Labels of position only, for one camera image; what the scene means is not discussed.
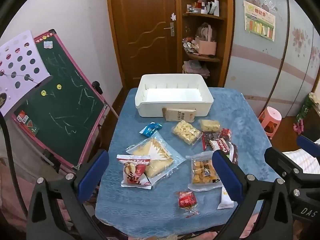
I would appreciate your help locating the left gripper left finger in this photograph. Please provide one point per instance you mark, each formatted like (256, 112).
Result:
(45, 220)

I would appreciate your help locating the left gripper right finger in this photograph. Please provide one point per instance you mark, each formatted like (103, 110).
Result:
(275, 216)

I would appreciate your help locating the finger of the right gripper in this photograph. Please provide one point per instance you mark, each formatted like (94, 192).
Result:
(283, 165)
(309, 146)

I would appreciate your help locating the white yellow snack packet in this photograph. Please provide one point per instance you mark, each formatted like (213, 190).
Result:
(225, 202)

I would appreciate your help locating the clear bag fried nuggets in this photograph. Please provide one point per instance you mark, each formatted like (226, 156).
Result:
(203, 175)

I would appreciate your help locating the red white wafer bar pack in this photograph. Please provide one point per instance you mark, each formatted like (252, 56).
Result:
(213, 141)

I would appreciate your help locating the small red snack packet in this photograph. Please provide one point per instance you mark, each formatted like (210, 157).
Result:
(187, 204)

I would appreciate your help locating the dark red snack packet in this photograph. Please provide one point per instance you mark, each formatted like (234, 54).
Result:
(226, 133)

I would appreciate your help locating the red white apple chips bag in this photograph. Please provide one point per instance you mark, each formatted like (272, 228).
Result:
(134, 167)

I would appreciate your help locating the small clear bag crackers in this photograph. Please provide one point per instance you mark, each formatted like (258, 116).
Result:
(209, 125)

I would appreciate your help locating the clear bag yellow puffs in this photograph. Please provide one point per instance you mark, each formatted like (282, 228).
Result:
(187, 132)

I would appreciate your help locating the clear bag triangle pastry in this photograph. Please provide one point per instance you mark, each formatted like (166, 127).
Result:
(164, 159)

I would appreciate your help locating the blue candy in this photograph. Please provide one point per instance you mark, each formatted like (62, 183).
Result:
(150, 129)

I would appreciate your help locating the checked white pillow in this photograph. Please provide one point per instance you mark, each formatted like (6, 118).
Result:
(304, 160)

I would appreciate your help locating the pink plastic stool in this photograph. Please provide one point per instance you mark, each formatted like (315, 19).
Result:
(270, 119)

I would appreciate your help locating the brown paper snack packet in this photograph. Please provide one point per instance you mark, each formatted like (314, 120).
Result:
(171, 114)

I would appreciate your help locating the white perforated board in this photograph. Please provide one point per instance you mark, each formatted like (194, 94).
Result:
(22, 71)

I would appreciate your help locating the white plastic storage bin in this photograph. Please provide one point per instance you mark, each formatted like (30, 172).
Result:
(173, 91)

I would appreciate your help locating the pink gift box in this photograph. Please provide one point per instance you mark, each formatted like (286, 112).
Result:
(205, 39)

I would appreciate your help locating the wooden corner shelf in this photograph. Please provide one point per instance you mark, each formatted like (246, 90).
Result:
(220, 14)

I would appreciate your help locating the brown wooden door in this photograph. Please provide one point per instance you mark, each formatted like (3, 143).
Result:
(145, 38)

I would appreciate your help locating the green chalkboard pink frame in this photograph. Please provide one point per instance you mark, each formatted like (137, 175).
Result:
(62, 115)

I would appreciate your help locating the wall poster chart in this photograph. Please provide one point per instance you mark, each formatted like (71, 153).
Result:
(259, 21)

